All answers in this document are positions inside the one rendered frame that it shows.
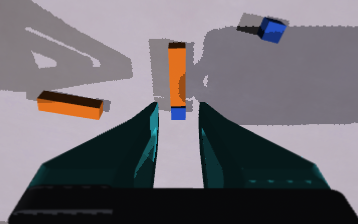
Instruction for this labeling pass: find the orange rod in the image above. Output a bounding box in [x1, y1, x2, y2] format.
[37, 91, 103, 120]
[168, 42, 186, 106]

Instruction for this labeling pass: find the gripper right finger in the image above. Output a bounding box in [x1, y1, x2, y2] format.
[198, 102, 331, 189]

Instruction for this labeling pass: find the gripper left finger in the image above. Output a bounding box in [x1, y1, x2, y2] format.
[27, 102, 159, 189]

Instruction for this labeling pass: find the blue cube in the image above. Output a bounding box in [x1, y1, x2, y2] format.
[171, 106, 186, 120]
[257, 17, 286, 44]

